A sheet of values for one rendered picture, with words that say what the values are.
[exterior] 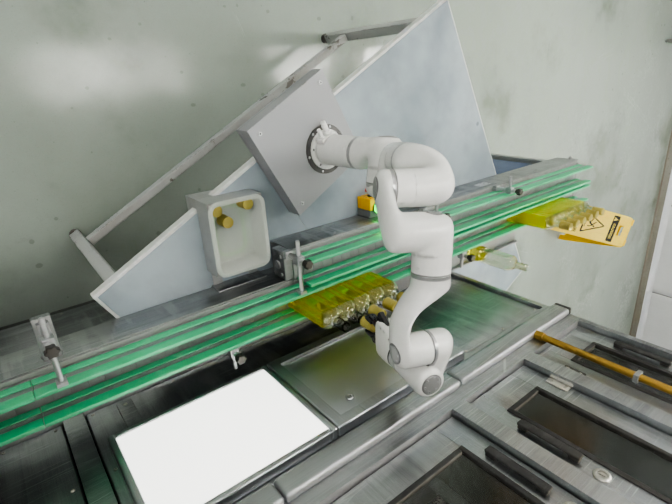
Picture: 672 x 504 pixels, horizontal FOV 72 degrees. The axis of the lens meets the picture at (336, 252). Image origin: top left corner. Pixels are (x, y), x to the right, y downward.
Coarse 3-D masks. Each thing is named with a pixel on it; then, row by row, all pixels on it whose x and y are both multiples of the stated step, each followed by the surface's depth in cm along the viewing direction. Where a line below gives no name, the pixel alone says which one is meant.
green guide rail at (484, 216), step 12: (576, 180) 236; (588, 180) 235; (540, 192) 218; (552, 192) 217; (504, 204) 203; (516, 204) 204; (528, 204) 203; (468, 216) 190; (480, 216) 190; (492, 216) 189; (456, 228) 177; (372, 252) 159; (384, 252) 159; (336, 264) 151; (348, 264) 151; (360, 264) 150; (372, 264) 151; (312, 276) 144; (324, 276) 142; (336, 276) 143
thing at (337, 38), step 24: (384, 24) 194; (408, 24) 182; (336, 48) 210; (264, 96) 197; (240, 120) 191; (216, 144) 187; (144, 192) 176; (120, 216) 172; (72, 240) 172; (96, 240) 169; (96, 264) 146
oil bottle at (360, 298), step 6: (342, 282) 146; (336, 288) 142; (342, 288) 142; (348, 288) 142; (354, 288) 142; (342, 294) 139; (348, 294) 138; (354, 294) 138; (360, 294) 138; (366, 294) 138; (354, 300) 135; (360, 300) 135; (366, 300) 136; (360, 306) 135; (360, 312) 136; (366, 312) 137
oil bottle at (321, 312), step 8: (312, 296) 138; (288, 304) 144; (296, 304) 139; (304, 304) 135; (312, 304) 133; (320, 304) 133; (328, 304) 133; (304, 312) 137; (312, 312) 133; (320, 312) 129; (328, 312) 129; (336, 312) 129; (312, 320) 134; (320, 320) 130; (328, 320) 128; (328, 328) 130
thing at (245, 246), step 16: (224, 208) 135; (240, 208) 138; (256, 208) 137; (240, 224) 139; (256, 224) 139; (224, 240) 137; (240, 240) 141; (256, 240) 142; (224, 256) 139; (240, 256) 142; (256, 256) 143; (224, 272) 133; (240, 272) 135
